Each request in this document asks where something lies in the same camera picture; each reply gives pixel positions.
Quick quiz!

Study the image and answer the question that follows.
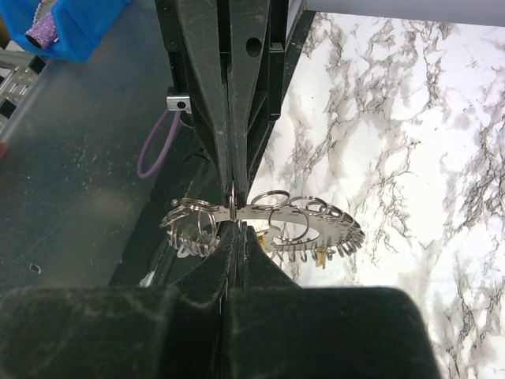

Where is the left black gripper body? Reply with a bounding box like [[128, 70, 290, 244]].
[[155, 0, 291, 131]]

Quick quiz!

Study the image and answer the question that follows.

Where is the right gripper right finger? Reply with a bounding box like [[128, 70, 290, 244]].
[[228, 225, 440, 378]]

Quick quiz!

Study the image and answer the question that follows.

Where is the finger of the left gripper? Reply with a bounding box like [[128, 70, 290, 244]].
[[175, 1, 233, 197], [227, 1, 270, 197]]

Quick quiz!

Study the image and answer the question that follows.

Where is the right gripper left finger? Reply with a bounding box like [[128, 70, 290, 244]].
[[1, 225, 239, 378]]

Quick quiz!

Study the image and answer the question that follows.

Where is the yellow capped key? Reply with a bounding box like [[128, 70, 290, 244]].
[[316, 249, 327, 269], [256, 229, 279, 253]]

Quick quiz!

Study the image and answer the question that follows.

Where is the blue bin outside workspace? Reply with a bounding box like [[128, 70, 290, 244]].
[[1, 1, 129, 62]]

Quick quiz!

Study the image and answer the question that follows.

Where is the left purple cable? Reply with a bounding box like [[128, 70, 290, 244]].
[[136, 109, 181, 179]]

